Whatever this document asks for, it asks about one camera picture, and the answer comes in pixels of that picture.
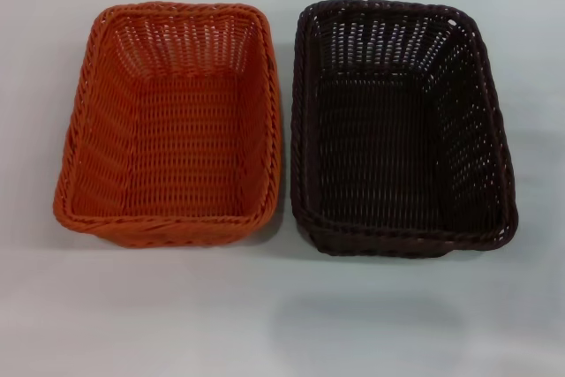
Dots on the dark brown woven plastic basket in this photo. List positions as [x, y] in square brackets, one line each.
[379, 165]

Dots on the orange woven plastic basket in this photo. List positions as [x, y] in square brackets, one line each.
[185, 165]

